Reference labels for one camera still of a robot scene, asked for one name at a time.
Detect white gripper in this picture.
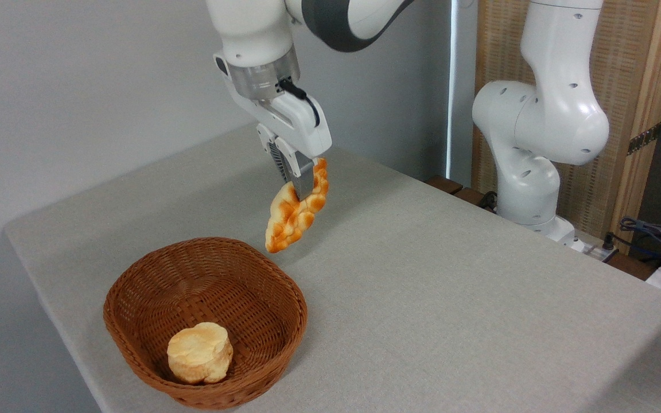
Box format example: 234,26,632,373
213,50,333,202

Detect twisted golden bread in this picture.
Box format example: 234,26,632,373
265,157,330,254

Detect round pale bread roll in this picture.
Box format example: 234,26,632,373
166,321,234,385

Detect brown wicker basket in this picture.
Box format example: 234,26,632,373
103,237,309,411

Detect black screen hinge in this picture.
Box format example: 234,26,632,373
627,122,661,156

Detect wooden woven folding screen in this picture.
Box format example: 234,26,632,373
471,0,661,254

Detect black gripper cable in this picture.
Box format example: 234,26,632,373
277,77,321,128

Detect bundle of dark cables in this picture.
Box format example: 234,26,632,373
619,216,661,266

